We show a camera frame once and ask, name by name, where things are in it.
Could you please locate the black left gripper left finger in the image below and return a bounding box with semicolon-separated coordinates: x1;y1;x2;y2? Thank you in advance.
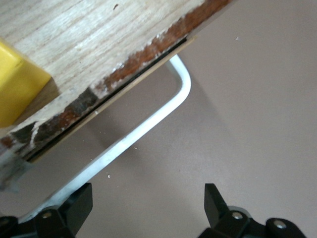
0;182;94;238

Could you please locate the yellow block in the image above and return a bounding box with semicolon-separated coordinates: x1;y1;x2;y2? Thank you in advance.
0;37;53;128

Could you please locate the brown table mat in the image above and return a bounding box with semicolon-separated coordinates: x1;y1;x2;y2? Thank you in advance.
0;0;317;238

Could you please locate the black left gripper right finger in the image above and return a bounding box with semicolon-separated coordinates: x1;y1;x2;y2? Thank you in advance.
198;183;308;238

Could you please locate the light wood drawer white handle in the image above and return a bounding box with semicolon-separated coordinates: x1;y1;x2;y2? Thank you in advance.
0;0;235;224

